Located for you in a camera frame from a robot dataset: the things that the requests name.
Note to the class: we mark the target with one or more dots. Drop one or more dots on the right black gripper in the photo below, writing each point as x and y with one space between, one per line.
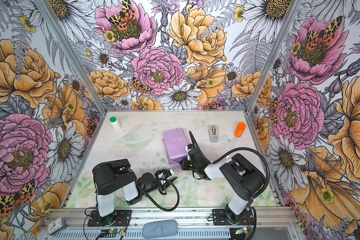
183 163

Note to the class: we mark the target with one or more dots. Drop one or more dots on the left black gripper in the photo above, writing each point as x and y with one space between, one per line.
164 186

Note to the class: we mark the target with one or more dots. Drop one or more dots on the pink wrapping paper sheet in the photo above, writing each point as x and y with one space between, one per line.
175 143

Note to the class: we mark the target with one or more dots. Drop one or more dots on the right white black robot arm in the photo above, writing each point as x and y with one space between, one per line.
246 180

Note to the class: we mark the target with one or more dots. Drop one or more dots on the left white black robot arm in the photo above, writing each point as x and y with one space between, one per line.
112 176

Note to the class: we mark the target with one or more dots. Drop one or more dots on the grey tape dispenser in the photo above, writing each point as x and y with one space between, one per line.
213 134

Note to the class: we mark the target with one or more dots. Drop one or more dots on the grey foam pad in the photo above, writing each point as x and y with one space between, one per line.
160 229

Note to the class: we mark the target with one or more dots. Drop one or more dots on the orange bottle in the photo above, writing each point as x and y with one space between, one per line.
239 130

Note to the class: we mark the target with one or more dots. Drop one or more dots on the white bottle green cap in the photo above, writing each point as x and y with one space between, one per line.
115 123

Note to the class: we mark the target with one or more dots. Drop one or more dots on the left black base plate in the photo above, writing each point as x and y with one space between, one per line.
118 218

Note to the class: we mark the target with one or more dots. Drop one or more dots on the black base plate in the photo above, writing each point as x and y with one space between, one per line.
118 218
222 217

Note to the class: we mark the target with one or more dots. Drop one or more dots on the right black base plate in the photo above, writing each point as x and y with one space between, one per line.
222 217

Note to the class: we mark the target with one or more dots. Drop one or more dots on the aluminium front rail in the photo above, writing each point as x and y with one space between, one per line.
186 217

